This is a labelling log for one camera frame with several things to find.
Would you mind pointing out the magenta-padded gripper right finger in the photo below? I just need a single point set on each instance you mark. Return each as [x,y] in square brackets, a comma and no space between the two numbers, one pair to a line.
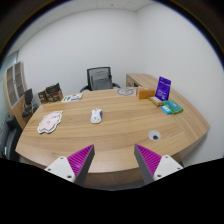
[150,161]

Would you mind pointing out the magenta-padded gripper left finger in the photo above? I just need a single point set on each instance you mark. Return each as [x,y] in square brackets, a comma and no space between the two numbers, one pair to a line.
[80,161]

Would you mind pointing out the white blue yellow computer mouse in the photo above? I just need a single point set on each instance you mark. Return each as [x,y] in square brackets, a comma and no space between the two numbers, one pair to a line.
[96,116]

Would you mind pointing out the pink animal-shaped mouse pad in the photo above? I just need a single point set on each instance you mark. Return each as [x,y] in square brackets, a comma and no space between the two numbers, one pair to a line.
[50,122]

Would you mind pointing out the small blue box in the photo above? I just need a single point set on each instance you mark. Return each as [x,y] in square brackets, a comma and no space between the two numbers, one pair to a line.
[166,110]

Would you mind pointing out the green flat box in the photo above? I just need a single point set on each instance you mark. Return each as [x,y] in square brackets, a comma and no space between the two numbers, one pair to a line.
[174,106]

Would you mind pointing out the small tan box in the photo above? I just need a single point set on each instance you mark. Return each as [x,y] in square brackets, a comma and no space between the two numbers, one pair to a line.
[155,101]

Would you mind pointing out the white green purple printed sheet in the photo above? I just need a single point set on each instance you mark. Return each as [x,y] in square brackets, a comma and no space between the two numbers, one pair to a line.
[72,97]

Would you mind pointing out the orange box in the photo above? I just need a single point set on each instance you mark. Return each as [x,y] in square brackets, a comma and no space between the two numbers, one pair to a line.
[146,93]

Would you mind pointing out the wide brown cardboard box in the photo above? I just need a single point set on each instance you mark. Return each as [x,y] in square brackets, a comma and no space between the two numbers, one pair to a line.
[55,97]

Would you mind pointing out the dark padded office chair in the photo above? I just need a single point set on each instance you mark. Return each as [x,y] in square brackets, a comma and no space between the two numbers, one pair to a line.
[10,140]

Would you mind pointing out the white sheet with grey circle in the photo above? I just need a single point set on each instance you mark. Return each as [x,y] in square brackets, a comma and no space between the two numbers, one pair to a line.
[126,91]

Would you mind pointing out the purple upright card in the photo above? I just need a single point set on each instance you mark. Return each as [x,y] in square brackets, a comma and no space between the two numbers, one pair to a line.
[163,88]

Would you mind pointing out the narrow brown cardboard box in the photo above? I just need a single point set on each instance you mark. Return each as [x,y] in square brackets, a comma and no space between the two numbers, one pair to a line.
[42,96]

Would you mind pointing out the black cardboard box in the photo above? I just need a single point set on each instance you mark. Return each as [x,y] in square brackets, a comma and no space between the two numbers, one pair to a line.
[53,88]

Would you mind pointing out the wooden side desk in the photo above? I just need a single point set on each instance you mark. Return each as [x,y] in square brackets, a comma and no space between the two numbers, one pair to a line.
[140,80]

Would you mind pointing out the small black chair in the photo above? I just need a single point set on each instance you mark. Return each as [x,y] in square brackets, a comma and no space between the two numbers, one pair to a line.
[28,96]

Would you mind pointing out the black mesh office chair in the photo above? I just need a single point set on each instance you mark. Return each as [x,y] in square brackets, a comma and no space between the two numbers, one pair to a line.
[113,85]

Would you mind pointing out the grey backpack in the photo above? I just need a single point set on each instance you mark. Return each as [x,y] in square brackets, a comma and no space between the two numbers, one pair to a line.
[100,80]

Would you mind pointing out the wooden shelf unit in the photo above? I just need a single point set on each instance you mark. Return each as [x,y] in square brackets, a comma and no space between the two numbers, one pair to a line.
[13,86]

